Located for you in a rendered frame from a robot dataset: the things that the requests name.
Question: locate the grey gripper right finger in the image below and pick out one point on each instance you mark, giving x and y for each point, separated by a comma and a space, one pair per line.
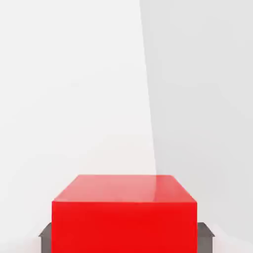
204, 240

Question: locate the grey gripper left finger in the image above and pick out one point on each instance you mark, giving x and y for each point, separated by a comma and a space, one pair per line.
46, 240

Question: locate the small red cube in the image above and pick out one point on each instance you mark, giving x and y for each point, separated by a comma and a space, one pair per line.
124, 223

